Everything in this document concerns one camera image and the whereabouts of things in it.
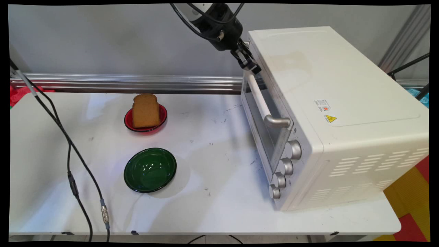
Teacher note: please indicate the short black stand rod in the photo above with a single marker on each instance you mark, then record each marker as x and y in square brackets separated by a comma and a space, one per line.
[423, 92]

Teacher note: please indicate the diagonal aluminium post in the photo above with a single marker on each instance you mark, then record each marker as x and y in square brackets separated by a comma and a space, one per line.
[404, 37]

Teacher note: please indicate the red cloth object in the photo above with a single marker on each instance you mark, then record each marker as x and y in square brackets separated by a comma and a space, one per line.
[20, 94]

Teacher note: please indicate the glass oven door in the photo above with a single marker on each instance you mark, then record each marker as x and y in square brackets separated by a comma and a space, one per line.
[261, 120]

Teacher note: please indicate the yellow warning sticker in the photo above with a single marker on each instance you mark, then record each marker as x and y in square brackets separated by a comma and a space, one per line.
[331, 119]

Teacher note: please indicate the white red label sticker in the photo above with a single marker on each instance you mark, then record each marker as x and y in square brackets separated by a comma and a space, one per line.
[322, 105]

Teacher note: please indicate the red glass plate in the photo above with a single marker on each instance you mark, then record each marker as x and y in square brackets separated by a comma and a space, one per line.
[128, 120]

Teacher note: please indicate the brown toast bread slice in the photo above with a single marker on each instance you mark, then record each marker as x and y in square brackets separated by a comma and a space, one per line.
[146, 111]

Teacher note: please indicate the yellow red foam floor mat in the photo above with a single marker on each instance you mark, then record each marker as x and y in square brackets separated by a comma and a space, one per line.
[408, 199]

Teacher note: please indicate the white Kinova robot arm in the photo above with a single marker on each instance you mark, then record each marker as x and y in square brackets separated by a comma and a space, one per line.
[193, 8]

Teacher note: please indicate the silver oven knob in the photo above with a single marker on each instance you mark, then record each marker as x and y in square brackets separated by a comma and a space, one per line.
[294, 150]
[274, 192]
[280, 180]
[286, 166]

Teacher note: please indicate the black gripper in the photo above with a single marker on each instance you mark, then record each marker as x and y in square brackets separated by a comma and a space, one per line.
[221, 29]

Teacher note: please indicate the green glass bowl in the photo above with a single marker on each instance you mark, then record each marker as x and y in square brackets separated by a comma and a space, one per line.
[150, 169]

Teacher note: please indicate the horizontal aluminium rail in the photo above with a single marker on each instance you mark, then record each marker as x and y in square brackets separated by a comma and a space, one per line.
[137, 82]

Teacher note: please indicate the white toaster oven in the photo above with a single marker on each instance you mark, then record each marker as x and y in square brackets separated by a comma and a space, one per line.
[343, 79]

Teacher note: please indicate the teal patterned object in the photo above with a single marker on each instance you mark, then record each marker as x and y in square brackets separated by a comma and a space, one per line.
[423, 101]

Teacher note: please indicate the long black stand rod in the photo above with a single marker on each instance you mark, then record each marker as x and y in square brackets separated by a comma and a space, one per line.
[408, 64]

